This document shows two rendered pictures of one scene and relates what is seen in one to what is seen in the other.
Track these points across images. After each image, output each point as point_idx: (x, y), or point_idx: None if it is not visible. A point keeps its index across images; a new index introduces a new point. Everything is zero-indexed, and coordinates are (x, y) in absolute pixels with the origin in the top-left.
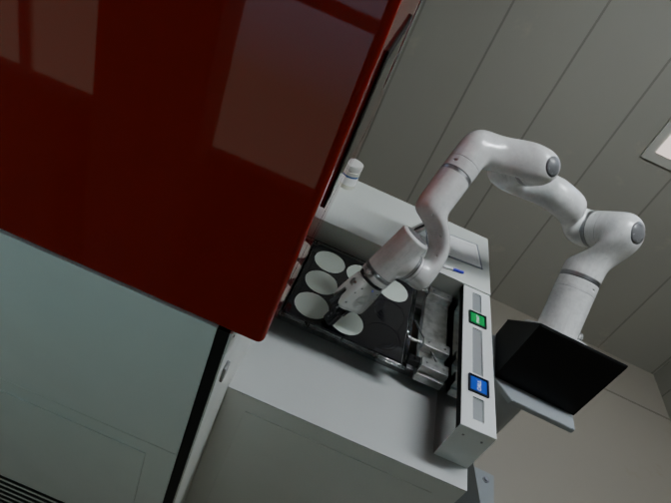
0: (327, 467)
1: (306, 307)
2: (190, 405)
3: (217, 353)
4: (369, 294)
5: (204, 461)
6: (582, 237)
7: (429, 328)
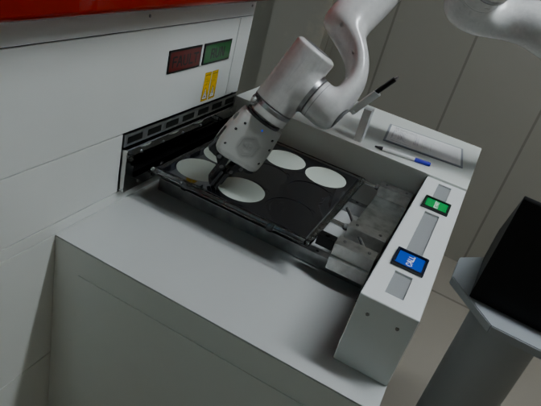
0: (183, 372)
1: (190, 170)
2: None
3: None
4: (259, 137)
5: (53, 370)
6: None
7: (369, 221)
